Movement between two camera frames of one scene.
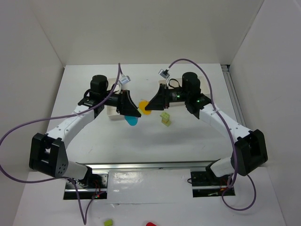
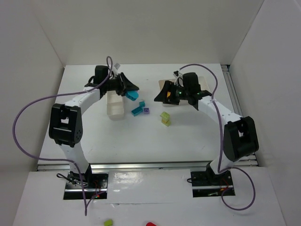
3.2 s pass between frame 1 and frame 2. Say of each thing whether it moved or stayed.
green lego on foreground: stayed
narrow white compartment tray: stayed
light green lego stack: stayed
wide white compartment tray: stayed
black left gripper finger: moved
